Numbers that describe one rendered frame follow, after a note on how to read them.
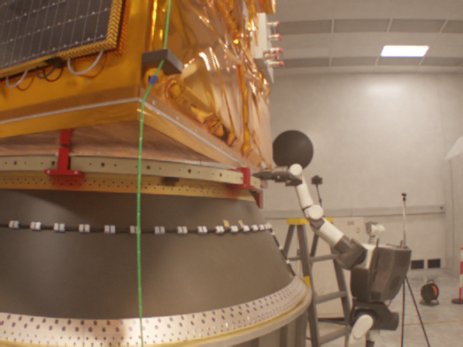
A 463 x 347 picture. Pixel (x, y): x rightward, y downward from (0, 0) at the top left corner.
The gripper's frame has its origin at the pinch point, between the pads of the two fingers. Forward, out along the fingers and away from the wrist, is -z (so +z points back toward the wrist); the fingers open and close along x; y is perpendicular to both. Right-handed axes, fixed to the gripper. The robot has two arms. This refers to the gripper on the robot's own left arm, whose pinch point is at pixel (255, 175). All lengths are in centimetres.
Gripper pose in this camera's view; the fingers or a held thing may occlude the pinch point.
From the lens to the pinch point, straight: 201.0
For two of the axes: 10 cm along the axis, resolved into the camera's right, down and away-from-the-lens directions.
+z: 9.7, -0.3, -2.5
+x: 2.5, 1.2, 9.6
